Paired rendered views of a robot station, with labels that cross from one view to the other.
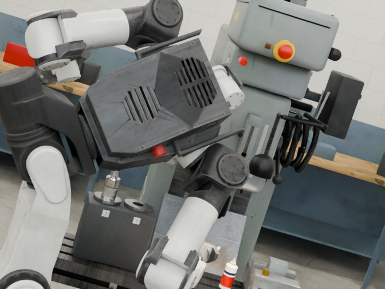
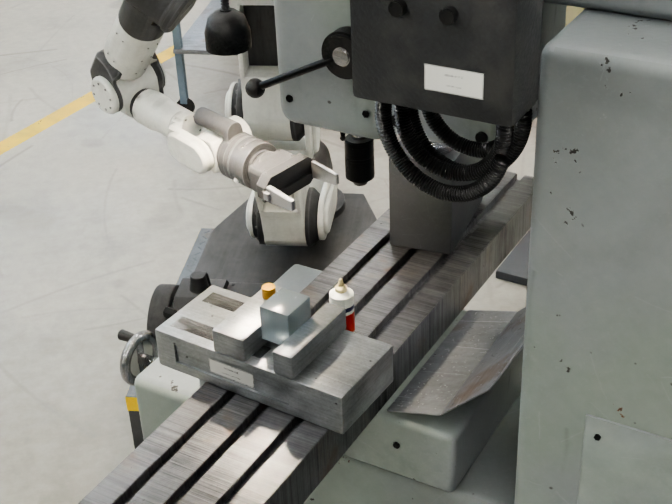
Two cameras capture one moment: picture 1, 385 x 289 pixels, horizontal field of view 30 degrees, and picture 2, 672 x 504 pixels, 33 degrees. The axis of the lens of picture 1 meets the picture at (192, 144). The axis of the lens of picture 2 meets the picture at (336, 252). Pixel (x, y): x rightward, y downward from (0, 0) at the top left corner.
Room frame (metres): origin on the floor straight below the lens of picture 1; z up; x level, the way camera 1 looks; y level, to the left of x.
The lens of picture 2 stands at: (3.15, -1.50, 2.05)
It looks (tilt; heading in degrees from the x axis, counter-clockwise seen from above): 31 degrees down; 126
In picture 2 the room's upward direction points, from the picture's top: 3 degrees counter-clockwise
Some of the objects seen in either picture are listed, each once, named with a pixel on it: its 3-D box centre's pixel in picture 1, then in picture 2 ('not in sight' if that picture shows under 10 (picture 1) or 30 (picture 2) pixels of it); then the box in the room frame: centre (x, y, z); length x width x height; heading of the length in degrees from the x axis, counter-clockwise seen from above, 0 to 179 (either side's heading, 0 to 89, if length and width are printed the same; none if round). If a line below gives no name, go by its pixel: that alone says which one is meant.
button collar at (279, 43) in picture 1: (283, 50); not in sight; (2.01, -0.16, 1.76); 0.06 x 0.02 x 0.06; 95
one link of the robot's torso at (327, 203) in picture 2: not in sight; (292, 206); (1.62, 0.45, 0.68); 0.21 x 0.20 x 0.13; 117
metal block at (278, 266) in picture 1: (276, 269); (285, 317); (2.25, -0.39, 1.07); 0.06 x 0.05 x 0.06; 92
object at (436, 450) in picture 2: not in sight; (365, 367); (2.23, -0.15, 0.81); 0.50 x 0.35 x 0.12; 5
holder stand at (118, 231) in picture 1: (114, 229); (437, 175); (2.20, 0.16, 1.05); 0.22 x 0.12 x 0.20; 103
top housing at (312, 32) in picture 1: (278, 28); not in sight; (2.25, -0.14, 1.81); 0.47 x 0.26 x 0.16; 5
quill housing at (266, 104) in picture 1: (244, 133); (357, 12); (2.24, -0.15, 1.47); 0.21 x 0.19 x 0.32; 95
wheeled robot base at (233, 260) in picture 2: not in sight; (291, 244); (1.64, 0.42, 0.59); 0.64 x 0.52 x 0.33; 117
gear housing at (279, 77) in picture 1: (263, 68); not in sight; (2.28, -0.14, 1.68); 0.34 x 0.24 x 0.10; 5
